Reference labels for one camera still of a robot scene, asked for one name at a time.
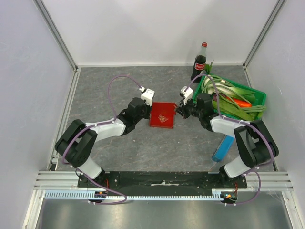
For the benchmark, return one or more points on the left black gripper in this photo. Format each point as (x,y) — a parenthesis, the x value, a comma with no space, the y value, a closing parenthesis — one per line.
(148,107)

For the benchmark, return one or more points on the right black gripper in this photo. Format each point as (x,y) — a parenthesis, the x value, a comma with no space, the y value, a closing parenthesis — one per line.
(183,111)

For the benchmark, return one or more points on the red paper box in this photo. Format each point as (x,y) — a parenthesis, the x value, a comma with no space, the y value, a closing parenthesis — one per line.
(163,115)

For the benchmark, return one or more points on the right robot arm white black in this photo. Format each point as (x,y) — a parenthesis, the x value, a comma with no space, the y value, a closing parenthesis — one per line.
(255,144)

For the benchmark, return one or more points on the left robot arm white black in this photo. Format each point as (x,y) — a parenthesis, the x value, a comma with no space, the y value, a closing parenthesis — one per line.
(76,143)

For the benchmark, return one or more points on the blue rectangular box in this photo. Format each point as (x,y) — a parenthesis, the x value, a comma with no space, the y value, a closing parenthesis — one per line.
(222,149)

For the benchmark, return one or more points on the leek with green leaves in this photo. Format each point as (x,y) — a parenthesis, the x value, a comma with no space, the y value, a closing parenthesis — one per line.
(226,88)

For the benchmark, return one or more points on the cola glass bottle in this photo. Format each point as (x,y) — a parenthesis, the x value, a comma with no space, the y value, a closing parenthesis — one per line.
(200,61)

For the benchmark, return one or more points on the green plastic crate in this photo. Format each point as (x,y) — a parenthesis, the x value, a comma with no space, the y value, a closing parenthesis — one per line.
(260,99)

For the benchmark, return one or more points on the orange carrot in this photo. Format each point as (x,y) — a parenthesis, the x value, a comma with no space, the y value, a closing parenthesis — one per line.
(238,102)

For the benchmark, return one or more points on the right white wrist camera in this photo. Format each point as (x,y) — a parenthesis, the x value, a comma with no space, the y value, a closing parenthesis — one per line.
(186,94)

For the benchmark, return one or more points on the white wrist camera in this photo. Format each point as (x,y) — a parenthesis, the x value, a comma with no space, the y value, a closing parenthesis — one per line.
(186,94)
(147,95)

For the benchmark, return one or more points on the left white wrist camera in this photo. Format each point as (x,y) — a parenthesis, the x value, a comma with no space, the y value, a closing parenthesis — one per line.
(147,95)

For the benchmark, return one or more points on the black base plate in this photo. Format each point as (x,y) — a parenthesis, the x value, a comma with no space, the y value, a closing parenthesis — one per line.
(133,183)

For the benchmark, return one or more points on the light blue slotted cable duct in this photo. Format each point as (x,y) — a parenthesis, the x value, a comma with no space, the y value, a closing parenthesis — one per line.
(93,195)

